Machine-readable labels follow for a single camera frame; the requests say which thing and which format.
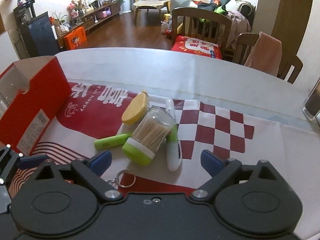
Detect wooden tv cabinet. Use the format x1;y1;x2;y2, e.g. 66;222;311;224
57;1;121;50

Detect wooden chair pink cloth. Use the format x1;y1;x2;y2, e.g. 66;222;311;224
233;32;303;84

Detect white green pen bottle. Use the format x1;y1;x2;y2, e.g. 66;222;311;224
166;99;182;172

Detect dark blue standing panel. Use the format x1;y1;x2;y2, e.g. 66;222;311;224
20;12;60;57

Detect wooden dining chair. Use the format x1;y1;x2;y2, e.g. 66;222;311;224
171;7;232;54

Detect white plastic bag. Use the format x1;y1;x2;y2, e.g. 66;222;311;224
170;0;191;13

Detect green tube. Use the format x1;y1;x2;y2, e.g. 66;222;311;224
94;133;132;150

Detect toothpick jar green lid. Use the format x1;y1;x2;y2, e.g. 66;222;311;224
122;106;175;166

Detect orange gift box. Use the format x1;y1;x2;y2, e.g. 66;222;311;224
63;27;87;50

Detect round wooden coffee table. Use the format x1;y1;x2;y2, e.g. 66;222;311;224
133;0;170;24

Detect metal key ring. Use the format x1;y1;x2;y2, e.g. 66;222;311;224
105;169;137;189

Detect red printed cushion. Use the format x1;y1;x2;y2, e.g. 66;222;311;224
171;36;222;60

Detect yellow oval case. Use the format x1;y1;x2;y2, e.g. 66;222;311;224
121;91;149;125

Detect red cardboard box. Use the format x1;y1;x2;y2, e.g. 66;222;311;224
1;56;71;155

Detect sofa with clothes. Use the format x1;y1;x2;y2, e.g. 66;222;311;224
190;0;257;48

